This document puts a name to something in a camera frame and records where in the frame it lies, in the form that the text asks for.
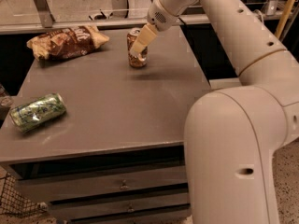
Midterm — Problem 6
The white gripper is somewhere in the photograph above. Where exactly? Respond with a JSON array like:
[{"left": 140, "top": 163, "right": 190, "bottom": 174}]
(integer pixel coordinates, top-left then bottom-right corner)
[{"left": 131, "top": 0, "right": 178, "bottom": 53}]

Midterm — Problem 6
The orange soda can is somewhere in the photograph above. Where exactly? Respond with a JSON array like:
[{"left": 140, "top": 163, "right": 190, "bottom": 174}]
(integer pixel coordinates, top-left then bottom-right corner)
[{"left": 127, "top": 28, "right": 148, "bottom": 68}]

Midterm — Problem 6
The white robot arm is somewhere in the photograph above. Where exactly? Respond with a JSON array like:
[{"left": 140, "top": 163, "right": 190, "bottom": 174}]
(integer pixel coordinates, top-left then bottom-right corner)
[{"left": 131, "top": 0, "right": 299, "bottom": 224}]

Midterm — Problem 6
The green soda can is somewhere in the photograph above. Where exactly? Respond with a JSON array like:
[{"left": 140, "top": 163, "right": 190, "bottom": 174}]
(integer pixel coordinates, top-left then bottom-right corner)
[{"left": 9, "top": 93, "right": 66, "bottom": 133}]

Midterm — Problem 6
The brown chip bag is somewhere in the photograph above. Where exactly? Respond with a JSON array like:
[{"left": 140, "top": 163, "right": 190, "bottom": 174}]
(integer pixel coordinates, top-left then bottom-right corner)
[{"left": 26, "top": 25, "right": 109, "bottom": 60}]

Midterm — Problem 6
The grey drawer cabinet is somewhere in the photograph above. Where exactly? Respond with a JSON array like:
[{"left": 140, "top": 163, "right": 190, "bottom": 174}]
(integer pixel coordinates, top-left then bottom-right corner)
[{"left": 0, "top": 25, "right": 213, "bottom": 224}]

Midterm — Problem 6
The grey metal railing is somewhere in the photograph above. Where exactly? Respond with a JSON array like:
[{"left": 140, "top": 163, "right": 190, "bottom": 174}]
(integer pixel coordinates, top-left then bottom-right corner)
[{"left": 0, "top": 0, "right": 289, "bottom": 35}]

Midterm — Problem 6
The yellow wooden ladder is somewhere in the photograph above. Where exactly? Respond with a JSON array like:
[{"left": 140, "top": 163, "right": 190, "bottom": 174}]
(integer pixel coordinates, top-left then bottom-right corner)
[{"left": 275, "top": 0, "right": 295, "bottom": 38}]

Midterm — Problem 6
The top grey drawer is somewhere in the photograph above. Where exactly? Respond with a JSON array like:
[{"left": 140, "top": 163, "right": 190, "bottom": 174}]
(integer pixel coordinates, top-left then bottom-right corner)
[{"left": 15, "top": 165, "right": 187, "bottom": 203}]

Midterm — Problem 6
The grey drawer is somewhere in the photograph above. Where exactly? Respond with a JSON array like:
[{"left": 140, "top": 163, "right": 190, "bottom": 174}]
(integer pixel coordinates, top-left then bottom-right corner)
[
  {"left": 70, "top": 204, "right": 191, "bottom": 224},
  {"left": 15, "top": 165, "right": 187, "bottom": 203},
  {"left": 49, "top": 193, "right": 189, "bottom": 220}
]

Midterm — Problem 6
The middle grey drawer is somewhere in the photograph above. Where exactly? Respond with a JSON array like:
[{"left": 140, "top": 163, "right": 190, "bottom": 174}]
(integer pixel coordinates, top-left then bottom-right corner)
[{"left": 49, "top": 193, "right": 189, "bottom": 220}]

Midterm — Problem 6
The bottom grey drawer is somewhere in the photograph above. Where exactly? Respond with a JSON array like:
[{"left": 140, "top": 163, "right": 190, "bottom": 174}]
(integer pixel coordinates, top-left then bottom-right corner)
[{"left": 70, "top": 204, "right": 191, "bottom": 224}]

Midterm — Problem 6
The white cable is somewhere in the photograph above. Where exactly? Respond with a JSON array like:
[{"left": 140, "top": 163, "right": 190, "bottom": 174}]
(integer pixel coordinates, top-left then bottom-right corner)
[{"left": 253, "top": 9, "right": 265, "bottom": 26}]

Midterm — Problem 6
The black wire mesh basket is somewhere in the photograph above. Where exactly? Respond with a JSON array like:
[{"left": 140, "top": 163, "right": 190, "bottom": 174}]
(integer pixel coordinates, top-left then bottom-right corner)
[{"left": 0, "top": 174, "right": 47, "bottom": 218}]

